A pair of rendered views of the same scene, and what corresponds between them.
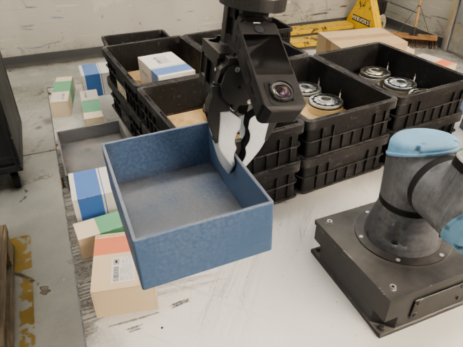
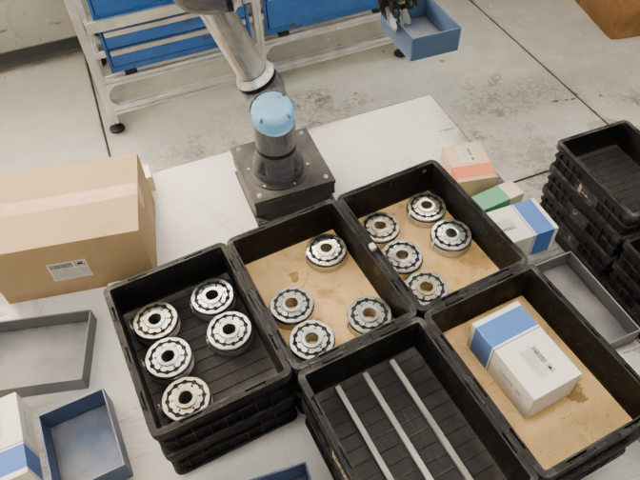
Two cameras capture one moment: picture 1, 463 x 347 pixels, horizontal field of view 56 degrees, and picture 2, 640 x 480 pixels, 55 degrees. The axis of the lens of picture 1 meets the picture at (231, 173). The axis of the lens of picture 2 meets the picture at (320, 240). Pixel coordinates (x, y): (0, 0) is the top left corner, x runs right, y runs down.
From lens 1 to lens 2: 211 cm
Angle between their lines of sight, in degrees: 96
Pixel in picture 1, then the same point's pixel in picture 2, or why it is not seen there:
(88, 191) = (526, 208)
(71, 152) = (606, 322)
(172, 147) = (430, 43)
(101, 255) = (485, 162)
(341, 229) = (318, 170)
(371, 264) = (308, 147)
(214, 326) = (402, 156)
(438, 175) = (279, 88)
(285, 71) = not seen: outside the picture
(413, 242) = not seen: hidden behind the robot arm
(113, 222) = (492, 194)
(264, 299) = (372, 170)
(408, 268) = not seen: hidden behind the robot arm
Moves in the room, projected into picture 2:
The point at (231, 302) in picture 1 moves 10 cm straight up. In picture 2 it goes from (393, 169) to (395, 145)
